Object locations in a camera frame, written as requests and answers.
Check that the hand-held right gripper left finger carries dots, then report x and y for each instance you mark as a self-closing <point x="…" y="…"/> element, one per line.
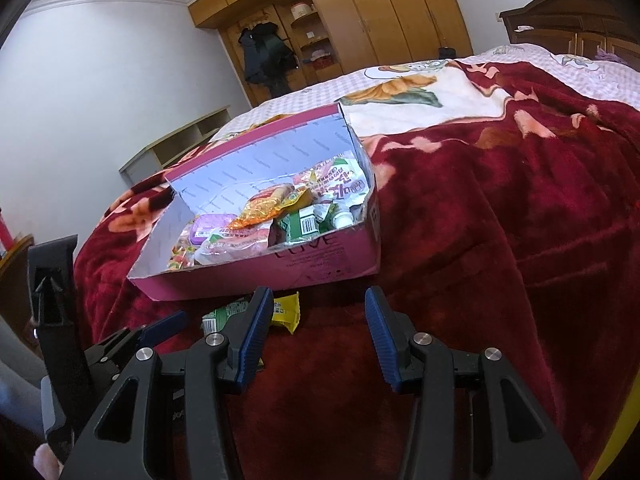
<point x="252" y="332"/>

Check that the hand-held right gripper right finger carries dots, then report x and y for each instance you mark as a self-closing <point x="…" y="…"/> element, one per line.
<point x="381" y="340"/>

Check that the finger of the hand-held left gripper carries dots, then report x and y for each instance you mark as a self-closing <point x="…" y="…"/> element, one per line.
<point x="117" y="352"/>
<point x="167" y="324"/>

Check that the small green snack packet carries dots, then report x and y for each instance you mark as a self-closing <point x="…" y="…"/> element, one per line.
<point x="225" y="316"/>

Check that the yellow candy packet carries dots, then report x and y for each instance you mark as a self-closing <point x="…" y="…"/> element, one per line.
<point x="286" y="312"/>

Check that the colourful gummy packet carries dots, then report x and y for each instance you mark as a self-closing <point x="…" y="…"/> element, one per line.
<point x="182" y="257"/>

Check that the pink cardboard box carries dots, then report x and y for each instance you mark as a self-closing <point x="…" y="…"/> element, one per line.
<point x="325" y="265"/>

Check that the small white bottle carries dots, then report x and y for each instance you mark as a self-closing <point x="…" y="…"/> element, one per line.
<point x="342" y="219"/>

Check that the orange biscuit packet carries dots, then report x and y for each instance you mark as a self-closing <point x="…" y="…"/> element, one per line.
<point x="265" y="205"/>

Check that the white pink snack packet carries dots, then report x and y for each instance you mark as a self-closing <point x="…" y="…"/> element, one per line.
<point x="340" y="180"/>

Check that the red floral blanket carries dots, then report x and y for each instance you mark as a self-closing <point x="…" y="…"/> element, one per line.
<point x="500" y="210"/>

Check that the low grey shelf unit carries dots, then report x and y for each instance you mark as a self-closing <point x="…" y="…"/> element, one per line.
<point x="170" y="147"/>

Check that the black hanging coat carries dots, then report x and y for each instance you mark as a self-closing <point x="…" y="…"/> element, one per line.
<point x="255" y="55"/>

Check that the red pot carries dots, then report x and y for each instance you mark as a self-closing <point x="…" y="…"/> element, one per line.
<point x="321" y="60"/>

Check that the small black object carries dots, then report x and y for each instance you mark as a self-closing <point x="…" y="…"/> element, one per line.
<point x="446" y="54"/>

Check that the wooden wardrobe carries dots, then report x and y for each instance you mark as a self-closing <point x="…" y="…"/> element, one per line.
<point x="390" y="15"/>

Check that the white round box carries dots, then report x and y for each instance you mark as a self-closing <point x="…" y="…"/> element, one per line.
<point x="303" y="10"/>

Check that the pink checked bedsheet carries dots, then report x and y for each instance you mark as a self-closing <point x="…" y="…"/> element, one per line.
<point x="550" y="57"/>

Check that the purple cloth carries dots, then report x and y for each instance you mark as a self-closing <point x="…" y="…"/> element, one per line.
<point x="610" y="56"/>

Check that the dark wooden headboard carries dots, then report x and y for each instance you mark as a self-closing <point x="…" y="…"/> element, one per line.
<point x="575" y="20"/>

